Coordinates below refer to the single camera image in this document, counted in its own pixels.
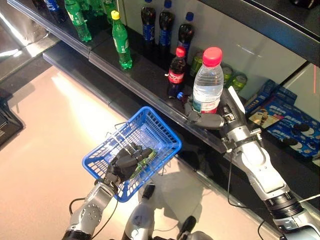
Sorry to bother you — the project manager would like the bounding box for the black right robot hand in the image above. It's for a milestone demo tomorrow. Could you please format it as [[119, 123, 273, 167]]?
[[183, 86, 248, 130]]

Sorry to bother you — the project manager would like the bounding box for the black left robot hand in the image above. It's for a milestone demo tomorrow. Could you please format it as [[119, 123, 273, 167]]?
[[104, 142, 155, 185]]

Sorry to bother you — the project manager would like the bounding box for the clear water bottle red cap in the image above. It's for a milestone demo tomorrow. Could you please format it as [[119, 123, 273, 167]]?
[[192, 46, 225, 115]]

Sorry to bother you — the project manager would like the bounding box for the small Pepsi bottle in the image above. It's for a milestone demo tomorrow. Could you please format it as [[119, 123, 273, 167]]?
[[176, 91, 195, 109]]

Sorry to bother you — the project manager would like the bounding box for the blue plastic shopping basket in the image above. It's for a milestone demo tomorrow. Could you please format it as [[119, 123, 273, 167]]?
[[81, 106, 183, 203]]

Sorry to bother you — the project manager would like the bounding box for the silver and black motor unit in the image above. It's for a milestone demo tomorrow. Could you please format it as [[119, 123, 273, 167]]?
[[221, 127, 263, 154]]

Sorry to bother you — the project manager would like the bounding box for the silver left robot leg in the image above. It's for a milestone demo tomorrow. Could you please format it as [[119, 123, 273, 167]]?
[[122, 183, 157, 240]]

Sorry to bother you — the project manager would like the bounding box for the silver robot leg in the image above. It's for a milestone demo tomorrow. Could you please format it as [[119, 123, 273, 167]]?
[[122, 183, 157, 240], [176, 215, 213, 240]]

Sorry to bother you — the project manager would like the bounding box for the Coca-Cola bottle red cap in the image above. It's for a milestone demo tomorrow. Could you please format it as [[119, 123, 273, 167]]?
[[167, 46, 187, 99]]

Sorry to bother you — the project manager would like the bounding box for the silver right robot leg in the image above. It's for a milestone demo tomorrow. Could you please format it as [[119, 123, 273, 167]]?
[[176, 215, 213, 240]]

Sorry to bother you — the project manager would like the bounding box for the black flat floor device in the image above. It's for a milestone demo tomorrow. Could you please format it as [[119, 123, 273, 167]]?
[[0, 87, 25, 148]]

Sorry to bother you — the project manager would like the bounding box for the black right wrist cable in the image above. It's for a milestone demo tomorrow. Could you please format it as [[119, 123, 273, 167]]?
[[226, 149, 274, 240]]

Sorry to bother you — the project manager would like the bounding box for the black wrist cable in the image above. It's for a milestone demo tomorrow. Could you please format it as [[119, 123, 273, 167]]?
[[68, 197, 119, 238], [226, 149, 274, 240]]

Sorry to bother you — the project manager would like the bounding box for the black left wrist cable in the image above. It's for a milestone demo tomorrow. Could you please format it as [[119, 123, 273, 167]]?
[[68, 197, 119, 238]]

